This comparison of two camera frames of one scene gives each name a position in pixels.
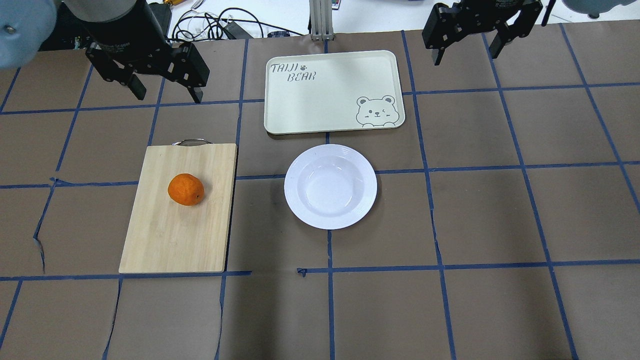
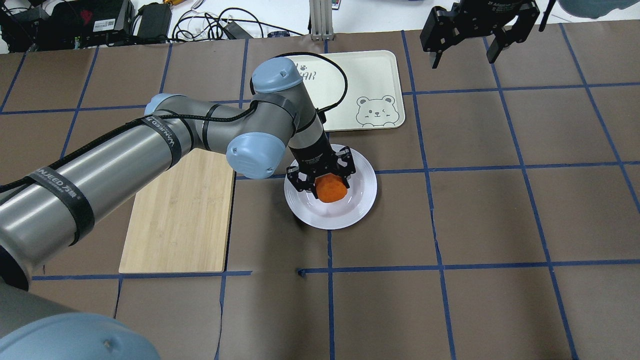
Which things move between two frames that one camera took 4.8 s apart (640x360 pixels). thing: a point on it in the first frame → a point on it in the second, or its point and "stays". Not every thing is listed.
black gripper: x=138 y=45 → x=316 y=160
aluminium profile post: x=321 y=16 stays
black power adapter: x=234 y=31 stays
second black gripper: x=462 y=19 stays
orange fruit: x=185 y=189 → x=330 y=188
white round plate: x=330 y=186 stays
